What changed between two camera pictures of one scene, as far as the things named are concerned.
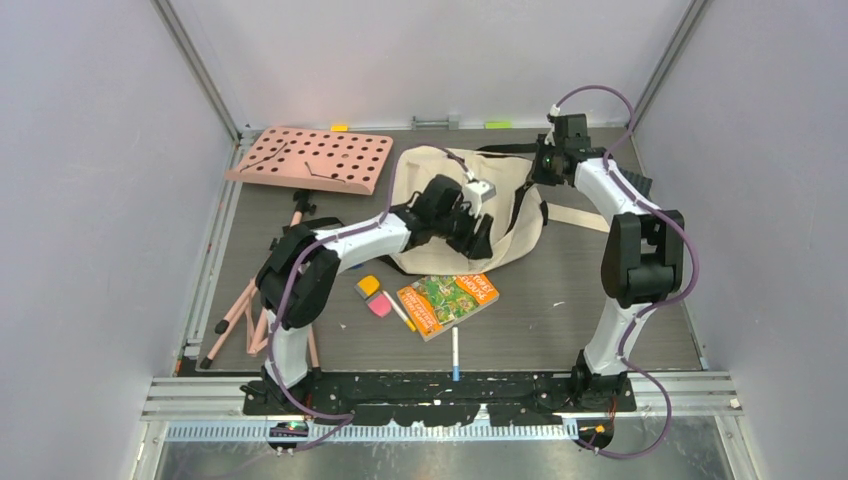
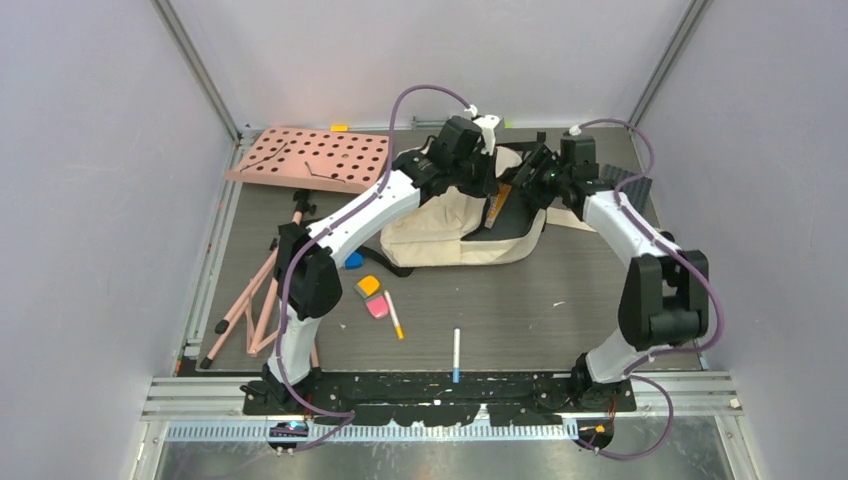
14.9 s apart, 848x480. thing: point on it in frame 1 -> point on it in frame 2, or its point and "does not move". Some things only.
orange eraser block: x=367 y=286 does not move
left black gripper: x=473 y=244 -> x=488 y=183
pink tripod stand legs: x=252 y=305 does not move
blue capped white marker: x=455 y=354 does not move
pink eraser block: x=380 y=305 does not move
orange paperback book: x=436 y=303 -> x=496 y=203
